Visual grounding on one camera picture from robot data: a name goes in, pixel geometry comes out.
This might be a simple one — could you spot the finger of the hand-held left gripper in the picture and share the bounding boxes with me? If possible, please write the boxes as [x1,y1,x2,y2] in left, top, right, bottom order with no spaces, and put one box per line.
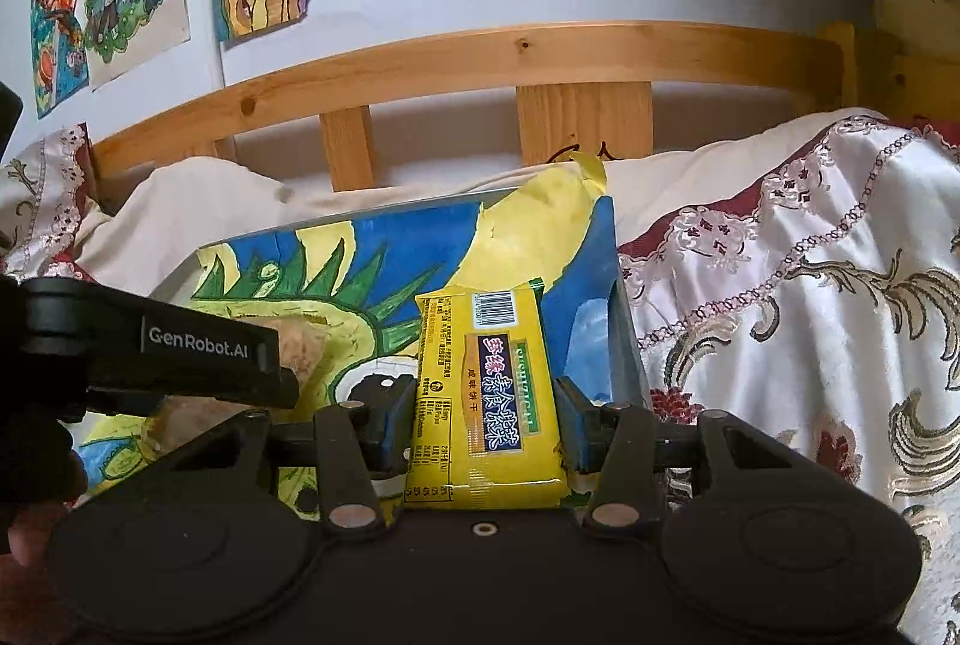
[84,367,301,411]

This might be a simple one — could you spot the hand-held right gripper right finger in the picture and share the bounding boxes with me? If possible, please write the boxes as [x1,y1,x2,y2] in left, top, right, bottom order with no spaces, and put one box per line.
[553,377,815,539]

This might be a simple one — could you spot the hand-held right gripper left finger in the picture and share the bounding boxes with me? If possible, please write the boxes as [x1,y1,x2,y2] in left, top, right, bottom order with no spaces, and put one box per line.
[154,373,418,537]

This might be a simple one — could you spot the yellow snack packet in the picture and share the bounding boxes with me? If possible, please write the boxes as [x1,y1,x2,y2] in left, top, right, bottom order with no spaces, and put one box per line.
[405,277,572,511]

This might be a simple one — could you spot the grey metal tray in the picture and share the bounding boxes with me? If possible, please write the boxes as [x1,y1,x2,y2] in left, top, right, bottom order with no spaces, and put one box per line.
[75,187,653,526]

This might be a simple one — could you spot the person's left hand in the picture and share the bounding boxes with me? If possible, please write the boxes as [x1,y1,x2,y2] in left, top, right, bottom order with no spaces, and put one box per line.
[0,450,85,567]

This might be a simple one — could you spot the beige cracker packet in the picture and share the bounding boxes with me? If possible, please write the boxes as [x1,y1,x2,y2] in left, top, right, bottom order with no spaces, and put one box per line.
[146,311,342,447]

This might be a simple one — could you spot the cream pillow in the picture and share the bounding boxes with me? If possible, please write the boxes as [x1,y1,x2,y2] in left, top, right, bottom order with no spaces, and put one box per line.
[75,154,758,297]

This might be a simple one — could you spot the floral satin quilt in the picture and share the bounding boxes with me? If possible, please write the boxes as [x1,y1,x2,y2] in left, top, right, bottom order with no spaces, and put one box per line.
[0,109,960,645]

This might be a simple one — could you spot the wooden bed headboard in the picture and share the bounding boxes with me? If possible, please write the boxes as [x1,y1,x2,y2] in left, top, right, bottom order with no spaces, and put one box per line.
[90,21,860,194]

